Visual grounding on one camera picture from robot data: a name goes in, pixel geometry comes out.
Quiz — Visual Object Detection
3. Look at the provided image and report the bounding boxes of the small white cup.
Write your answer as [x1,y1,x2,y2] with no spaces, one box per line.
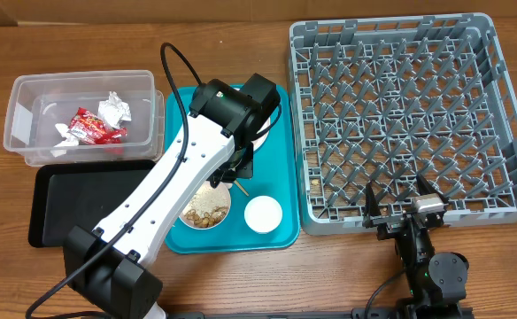
[243,196,282,234]

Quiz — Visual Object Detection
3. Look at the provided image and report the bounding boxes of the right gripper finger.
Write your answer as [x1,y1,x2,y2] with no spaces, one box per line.
[415,174,439,195]
[364,182,382,218]

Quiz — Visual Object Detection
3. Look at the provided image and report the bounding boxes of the teal plastic tray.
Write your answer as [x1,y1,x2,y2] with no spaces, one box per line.
[166,86,300,254]

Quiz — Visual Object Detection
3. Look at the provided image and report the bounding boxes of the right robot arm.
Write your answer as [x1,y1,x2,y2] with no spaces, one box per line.
[363,175,474,319]

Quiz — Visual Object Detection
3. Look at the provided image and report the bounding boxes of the white napkin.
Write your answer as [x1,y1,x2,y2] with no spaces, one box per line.
[50,123,80,158]

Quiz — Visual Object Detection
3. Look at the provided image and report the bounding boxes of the white green tissue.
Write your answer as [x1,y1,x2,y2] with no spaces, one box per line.
[97,91,132,129]

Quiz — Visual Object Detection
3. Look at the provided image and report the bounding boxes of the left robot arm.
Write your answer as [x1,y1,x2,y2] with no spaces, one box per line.
[63,74,281,318]

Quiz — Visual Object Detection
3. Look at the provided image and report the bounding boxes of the black plastic tray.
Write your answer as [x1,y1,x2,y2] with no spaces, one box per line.
[27,159,155,248]

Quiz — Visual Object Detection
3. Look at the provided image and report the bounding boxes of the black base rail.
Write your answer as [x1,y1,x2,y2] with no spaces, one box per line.
[165,307,475,319]

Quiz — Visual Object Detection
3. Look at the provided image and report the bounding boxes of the grey dishwasher rack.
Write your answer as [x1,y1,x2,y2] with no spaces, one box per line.
[289,13,517,235]

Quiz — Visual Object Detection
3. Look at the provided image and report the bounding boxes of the wooden chopstick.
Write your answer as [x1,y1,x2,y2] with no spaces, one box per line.
[234,180,250,197]

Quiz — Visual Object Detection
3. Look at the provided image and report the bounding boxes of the red snack wrapper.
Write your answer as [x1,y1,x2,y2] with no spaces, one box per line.
[68,108,127,144]

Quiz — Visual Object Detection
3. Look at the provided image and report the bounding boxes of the clear plastic bin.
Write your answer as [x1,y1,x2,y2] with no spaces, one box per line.
[3,70,165,167]

